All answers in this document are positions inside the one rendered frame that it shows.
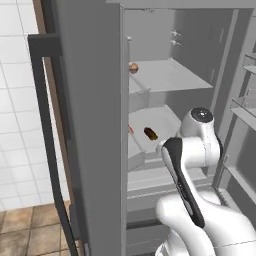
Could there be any dark brown sweet potato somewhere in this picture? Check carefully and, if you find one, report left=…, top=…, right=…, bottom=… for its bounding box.
left=143, top=126, right=159, bottom=141

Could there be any white fridge rack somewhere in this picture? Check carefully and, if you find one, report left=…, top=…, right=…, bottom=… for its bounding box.
left=127, top=104, right=183, bottom=172

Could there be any grey fridge drawer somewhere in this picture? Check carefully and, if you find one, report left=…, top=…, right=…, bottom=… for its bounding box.
left=126, top=165, right=222, bottom=225

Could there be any grey fridge shelf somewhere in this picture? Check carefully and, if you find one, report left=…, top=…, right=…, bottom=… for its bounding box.
left=128, top=58, right=214, bottom=95

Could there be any grey fridge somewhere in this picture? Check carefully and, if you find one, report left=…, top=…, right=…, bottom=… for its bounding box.
left=106, top=0, right=256, bottom=256

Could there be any grey fridge door with racks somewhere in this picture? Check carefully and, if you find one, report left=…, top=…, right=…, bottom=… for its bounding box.
left=211, top=0, right=256, bottom=215

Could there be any round brown and white food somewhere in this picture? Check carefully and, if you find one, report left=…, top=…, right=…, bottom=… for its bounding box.
left=128, top=62, right=140, bottom=75

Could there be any dark grey fridge door handle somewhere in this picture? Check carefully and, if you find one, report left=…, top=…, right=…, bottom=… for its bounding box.
left=27, top=33, right=80, bottom=256

